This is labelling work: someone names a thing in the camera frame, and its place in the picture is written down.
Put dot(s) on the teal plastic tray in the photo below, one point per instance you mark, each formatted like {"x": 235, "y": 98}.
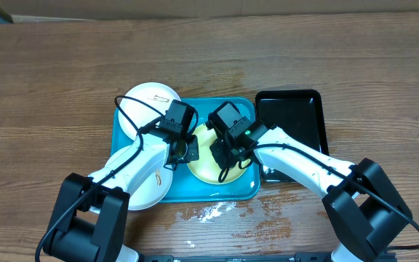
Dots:
{"x": 185, "y": 187}

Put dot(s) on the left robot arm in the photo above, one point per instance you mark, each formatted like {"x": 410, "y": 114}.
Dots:
{"x": 90, "y": 213}

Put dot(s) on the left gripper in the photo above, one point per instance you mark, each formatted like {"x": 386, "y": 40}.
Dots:
{"x": 193, "y": 153}

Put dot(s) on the black rectangular tray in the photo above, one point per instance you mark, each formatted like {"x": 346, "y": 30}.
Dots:
{"x": 298, "y": 112}

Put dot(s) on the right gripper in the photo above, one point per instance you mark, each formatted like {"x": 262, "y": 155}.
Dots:
{"x": 226, "y": 160}

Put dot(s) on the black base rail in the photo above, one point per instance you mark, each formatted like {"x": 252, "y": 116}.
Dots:
{"x": 298, "y": 257}

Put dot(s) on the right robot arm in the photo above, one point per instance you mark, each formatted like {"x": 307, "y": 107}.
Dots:
{"x": 366, "y": 211}

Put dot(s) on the yellow-green rimmed plate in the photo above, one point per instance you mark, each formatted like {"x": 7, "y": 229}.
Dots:
{"x": 206, "y": 168}

